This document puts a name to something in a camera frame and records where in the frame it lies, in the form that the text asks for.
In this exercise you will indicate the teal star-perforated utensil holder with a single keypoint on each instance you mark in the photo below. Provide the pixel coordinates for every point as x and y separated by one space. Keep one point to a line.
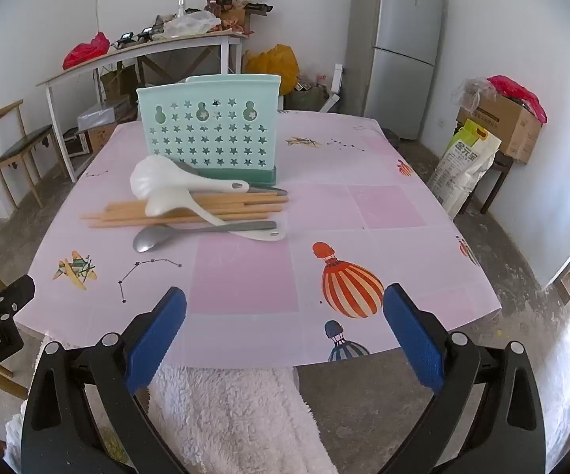
216 128

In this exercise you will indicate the yellow plastic bag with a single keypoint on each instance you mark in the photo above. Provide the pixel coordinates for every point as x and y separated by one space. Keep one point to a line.
277 66

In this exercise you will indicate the green bag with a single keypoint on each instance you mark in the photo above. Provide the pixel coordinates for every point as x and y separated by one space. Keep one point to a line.
309 96

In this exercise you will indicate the white plain rice spoon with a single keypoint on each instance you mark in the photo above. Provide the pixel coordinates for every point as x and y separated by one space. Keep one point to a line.
166 205

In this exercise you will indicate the large cardboard box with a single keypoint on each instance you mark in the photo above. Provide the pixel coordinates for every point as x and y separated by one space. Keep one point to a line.
507 126

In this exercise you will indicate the white scalloped serving spoon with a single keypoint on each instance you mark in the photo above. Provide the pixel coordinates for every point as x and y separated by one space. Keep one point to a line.
149 177

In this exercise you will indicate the white plastic bag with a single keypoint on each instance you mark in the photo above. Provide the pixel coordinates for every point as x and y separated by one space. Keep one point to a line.
191 23

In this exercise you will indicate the bundle of wooden chopsticks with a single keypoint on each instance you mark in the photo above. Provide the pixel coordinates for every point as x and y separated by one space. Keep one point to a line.
122 215

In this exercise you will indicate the dark wooden stool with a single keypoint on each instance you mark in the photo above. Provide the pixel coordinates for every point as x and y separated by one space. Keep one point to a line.
499 173

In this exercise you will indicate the pile of snack packages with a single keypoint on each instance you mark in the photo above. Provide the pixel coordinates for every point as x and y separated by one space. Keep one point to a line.
235 12

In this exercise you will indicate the silver wrapped package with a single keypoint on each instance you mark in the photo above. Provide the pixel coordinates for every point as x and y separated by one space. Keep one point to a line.
105 114

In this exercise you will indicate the silver refrigerator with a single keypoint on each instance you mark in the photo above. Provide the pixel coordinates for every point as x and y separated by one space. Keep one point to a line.
398 49

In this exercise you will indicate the red bag on box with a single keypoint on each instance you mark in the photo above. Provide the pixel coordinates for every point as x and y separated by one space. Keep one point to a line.
517 91

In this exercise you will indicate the small cardboard box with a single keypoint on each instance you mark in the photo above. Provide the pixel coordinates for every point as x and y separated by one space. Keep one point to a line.
95 140

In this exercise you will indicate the white yellow rice bag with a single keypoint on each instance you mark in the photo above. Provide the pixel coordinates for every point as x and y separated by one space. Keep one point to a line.
462 168

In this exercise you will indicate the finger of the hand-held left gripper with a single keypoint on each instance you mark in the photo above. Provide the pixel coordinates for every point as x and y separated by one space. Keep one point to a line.
13 296

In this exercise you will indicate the metal spoon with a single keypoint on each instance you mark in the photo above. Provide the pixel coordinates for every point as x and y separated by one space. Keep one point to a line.
148 241

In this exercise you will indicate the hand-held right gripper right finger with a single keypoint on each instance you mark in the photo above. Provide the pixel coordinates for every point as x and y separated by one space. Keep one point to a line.
413 335

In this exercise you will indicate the white fleece clothing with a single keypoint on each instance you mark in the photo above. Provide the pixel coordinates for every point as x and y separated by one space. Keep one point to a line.
235 419

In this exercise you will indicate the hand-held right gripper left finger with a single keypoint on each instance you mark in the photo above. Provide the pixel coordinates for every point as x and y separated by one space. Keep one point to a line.
159 335

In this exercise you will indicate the red plastic bag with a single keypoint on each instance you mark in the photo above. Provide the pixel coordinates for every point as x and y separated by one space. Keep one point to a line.
85 53

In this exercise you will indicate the white tall carton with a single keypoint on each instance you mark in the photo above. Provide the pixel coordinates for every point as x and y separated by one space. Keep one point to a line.
338 79

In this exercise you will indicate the white side table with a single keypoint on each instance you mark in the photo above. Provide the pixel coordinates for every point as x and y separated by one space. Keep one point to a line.
142 52

